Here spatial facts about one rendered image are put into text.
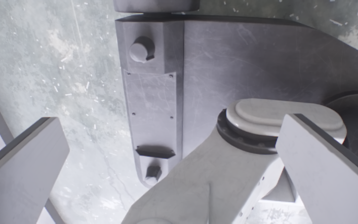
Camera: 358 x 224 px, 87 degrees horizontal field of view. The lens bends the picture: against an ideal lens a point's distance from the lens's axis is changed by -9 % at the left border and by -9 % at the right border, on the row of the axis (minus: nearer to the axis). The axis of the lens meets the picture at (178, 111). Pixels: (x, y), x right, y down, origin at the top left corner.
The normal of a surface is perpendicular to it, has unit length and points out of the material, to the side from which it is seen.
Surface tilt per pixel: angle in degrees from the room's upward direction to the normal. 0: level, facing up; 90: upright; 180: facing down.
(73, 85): 0
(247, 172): 90
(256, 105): 90
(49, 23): 0
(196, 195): 115
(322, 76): 0
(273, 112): 90
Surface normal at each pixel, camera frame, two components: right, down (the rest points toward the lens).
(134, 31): -0.17, 0.51
